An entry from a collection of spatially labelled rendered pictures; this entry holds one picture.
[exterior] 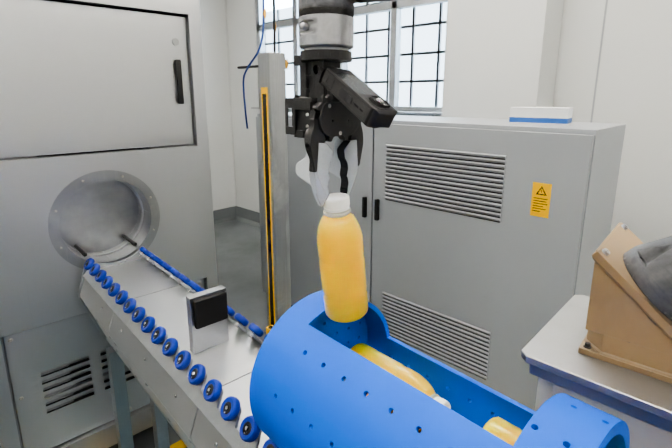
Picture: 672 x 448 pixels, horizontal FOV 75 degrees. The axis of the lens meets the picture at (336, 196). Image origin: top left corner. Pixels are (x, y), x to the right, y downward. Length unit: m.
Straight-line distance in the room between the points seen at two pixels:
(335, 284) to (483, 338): 1.75
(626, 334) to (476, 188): 1.37
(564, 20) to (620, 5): 0.31
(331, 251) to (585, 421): 0.36
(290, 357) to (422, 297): 1.79
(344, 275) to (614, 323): 0.45
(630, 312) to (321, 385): 0.50
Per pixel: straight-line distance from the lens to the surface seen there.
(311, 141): 0.59
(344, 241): 0.62
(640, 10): 3.25
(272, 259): 1.47
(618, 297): 0.85
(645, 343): 0.87
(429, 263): 2.37
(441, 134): 2.20
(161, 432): 2.24
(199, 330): 1.23
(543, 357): 0.86
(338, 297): 0.67
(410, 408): 0.60
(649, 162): 3.22
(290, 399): 0.71
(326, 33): 0.60
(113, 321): 1.61
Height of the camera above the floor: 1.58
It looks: 13 degrees down
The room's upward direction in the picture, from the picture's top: straight up
